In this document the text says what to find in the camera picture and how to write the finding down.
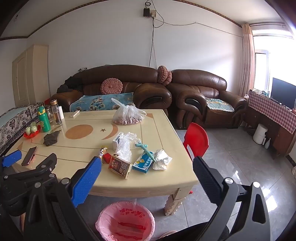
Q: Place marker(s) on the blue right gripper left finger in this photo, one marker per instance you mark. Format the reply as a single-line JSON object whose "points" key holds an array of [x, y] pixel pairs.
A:
{"points": [[83, 180]]}

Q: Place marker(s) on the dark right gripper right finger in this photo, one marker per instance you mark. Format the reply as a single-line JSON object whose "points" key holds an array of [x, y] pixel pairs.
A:
{"points": [[210, 179]]}

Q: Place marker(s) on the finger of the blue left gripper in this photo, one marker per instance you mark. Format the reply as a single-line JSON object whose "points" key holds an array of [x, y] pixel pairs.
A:
{"points": [[11, 158]]}

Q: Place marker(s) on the small red cube box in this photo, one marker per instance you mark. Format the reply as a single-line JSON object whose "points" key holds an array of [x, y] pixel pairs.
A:
{"points": [[107, 158]]}

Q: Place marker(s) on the colourful snack wrapper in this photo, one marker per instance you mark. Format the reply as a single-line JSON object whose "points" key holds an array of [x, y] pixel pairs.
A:
{"points": [[102, 152]]}

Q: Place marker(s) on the red gold cigarette box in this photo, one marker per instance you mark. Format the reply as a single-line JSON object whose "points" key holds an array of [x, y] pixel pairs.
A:
{"points": [[120, 166]]}

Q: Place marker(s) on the white tissue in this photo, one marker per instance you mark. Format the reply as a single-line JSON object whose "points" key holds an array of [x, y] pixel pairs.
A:
{"points": [[161, 160]]}

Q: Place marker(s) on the clear plastic bag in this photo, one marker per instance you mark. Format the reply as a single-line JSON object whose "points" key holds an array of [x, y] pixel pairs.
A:
{"points": [[126, 145]]}

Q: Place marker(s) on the teal toy stick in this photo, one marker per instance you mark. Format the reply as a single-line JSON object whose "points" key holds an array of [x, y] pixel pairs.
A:
{"points": [[144, 147]]}

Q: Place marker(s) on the pink cushion on sofa arm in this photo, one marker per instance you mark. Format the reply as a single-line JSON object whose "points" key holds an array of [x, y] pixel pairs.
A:
{"points": [[164, 76]]}

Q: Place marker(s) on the pink lined trash bin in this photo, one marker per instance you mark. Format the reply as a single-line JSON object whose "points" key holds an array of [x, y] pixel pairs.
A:
{"points": [[125, 220]]}

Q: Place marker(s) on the smartphone with red case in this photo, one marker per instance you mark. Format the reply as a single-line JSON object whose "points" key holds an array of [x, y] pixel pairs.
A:
{"points": [[29, 156]]}

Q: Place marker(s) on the black white patterned cloth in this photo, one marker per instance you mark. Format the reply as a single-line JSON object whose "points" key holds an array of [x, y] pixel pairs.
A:
{"points": [[15, 121]]}

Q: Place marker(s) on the red plate with fruit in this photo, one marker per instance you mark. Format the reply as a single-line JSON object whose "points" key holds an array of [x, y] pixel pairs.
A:
{"points": [[32, 130]]}

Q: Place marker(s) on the red plastic chair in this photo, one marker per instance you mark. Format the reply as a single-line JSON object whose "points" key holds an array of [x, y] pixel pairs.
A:
{"points": [[197, 139]]}

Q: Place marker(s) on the dark grey rag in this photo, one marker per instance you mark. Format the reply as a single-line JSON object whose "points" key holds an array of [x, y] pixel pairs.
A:
{"points": [[51, 138]]}

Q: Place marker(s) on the green kids water bottle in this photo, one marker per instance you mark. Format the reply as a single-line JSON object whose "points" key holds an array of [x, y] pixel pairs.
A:
{"points": [[43, 119]]}

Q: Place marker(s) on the beige patterned coffee table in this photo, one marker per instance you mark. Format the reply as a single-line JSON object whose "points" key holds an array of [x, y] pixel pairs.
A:
{"points": [[82, 137]]}

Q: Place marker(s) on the glass jar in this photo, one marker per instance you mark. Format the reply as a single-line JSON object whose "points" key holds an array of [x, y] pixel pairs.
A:
{"points": [[49, 113]]}

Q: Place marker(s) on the white appliance on floor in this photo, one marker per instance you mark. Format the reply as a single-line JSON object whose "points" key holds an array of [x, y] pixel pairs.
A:
{"points": [[259, 136]]}

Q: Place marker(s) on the pink shoe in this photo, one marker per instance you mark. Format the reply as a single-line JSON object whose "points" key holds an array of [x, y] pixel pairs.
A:
{"points": [[168, 233]]}

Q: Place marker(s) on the white cup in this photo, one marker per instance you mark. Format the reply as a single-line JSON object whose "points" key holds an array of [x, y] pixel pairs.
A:
{"points": [[61, 112]]}

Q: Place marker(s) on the glass tea bottle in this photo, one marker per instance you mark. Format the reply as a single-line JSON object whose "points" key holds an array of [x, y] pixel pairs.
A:
{"points": [[55, 111]]}

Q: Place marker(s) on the white remote control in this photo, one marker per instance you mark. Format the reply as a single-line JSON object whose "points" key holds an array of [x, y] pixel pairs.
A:
{"points": [[74, 114]]}

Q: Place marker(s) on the blue armchair seat cover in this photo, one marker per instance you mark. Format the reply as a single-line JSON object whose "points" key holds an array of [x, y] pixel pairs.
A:
{"points": [[217, 104]]}

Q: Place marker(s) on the brown leather armchair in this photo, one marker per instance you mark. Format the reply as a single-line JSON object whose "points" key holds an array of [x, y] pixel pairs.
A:
{"points": [[189, 89]]}

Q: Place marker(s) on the plastic bag of peanuts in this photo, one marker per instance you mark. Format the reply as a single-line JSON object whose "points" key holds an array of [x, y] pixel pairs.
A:
{"points": [[127, 114]]}

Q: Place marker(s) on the blue floral sofa cover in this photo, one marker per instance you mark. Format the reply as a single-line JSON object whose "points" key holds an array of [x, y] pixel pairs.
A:
{"points": [[101, 102]]}

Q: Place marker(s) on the red checked cloth cabinet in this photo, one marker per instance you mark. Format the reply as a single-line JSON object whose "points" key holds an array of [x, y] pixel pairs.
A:
{"points": [[278, 119]]}

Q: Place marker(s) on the beige wardrobe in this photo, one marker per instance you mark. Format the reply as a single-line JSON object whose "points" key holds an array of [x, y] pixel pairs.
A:
{"points": [[30, 76]]}

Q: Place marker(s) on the dark clothes on sofa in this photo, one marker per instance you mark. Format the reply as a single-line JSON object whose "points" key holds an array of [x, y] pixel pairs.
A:
{"points": [[72, 83]]}

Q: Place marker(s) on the brown leather long sofa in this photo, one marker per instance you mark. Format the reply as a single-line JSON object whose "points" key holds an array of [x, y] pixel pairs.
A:
{"points": [[142, 82]]}

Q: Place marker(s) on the pink round cushion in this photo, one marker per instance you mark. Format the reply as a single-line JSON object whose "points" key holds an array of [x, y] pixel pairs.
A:
{"points": [[111, 86]]}

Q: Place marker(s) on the pink curtain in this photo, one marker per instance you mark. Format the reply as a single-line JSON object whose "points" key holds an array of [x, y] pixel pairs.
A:
{"points": [[248, 61]]}

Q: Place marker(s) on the black flat television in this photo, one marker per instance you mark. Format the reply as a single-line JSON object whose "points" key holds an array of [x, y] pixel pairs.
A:
{"points": [[283, 92]]}

